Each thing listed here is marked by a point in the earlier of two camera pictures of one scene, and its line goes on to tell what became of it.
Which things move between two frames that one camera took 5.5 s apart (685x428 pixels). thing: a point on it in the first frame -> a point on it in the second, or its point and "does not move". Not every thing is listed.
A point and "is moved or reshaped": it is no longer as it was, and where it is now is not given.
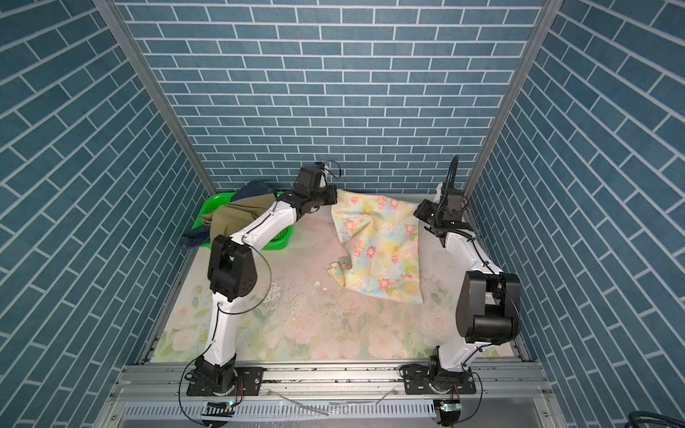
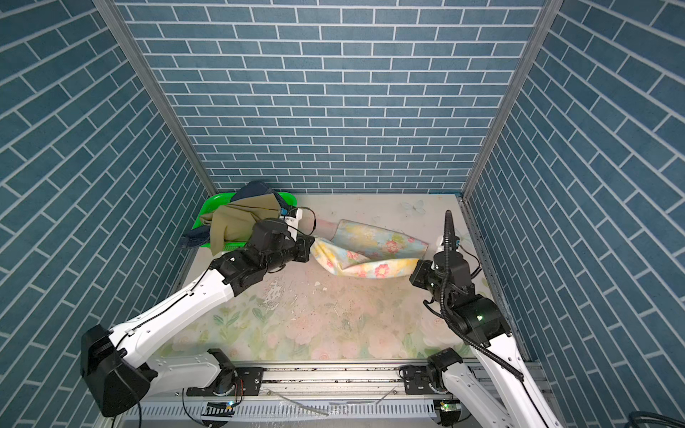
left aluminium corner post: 109,8 does not move
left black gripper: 329,193 -> 303,244
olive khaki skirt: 225,220 does not move
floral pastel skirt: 381,238 is moved or reshaped
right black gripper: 425,207 -> 418,274
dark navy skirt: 202,238 does not move
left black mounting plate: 250,381 does not move
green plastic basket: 276,241 does not move
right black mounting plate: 419,380 does not move
